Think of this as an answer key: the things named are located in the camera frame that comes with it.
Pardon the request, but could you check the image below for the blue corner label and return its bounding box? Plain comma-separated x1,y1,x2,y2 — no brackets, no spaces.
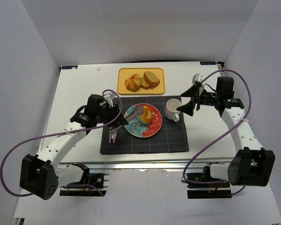
200,61,217,66
61,65,78,70

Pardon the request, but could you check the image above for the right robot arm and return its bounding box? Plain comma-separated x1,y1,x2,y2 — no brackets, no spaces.
178,74,275,187

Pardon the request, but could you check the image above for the right blue corner label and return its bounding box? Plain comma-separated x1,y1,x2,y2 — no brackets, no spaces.
200,61,217,66

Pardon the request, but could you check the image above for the bread slice front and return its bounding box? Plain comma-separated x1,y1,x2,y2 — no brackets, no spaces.
140,77,152,90

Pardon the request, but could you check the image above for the pink handled knife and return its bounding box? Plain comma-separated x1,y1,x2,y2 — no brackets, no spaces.
111,132,117,143

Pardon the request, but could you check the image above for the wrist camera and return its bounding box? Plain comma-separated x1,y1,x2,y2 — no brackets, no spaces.
192,73,205,90
103,91,116,107

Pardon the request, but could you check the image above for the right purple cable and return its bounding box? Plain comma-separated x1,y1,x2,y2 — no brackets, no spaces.
180,69,252,196

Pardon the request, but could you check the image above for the white mug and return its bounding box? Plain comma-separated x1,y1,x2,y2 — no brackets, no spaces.
165,99,182,122

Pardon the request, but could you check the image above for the red and teal plate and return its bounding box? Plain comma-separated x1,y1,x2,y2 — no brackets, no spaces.
124,104,163,138

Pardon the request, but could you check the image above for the bread slice back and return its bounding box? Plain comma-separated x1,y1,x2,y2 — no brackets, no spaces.
143,71,160,87

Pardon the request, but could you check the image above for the bread slice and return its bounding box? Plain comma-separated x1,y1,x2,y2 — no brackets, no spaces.
140,77,152,90
143,71,160,87

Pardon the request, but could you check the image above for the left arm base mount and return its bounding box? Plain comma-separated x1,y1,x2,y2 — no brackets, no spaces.
59,173,110,197

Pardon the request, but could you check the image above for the striped orange bun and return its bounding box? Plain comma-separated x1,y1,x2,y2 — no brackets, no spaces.
125,74,141,91

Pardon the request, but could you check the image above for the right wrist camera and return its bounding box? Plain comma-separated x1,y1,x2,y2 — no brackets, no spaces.
192,73,205,90

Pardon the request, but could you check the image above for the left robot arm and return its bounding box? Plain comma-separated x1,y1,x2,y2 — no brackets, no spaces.
20,92,128,200

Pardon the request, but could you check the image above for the yellow tray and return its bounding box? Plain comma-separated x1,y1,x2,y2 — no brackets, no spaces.
117,67,165,95

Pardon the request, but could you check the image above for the orange bagel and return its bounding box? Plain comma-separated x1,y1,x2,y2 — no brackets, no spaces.
139,105,153,124

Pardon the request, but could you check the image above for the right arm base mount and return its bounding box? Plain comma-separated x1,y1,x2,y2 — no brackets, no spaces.
186,172,232,199

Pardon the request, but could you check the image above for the left blue corner label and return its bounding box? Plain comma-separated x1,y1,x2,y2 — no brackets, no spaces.
61,65,78,70

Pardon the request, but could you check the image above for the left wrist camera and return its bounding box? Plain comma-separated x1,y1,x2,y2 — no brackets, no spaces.
103,91,116,107

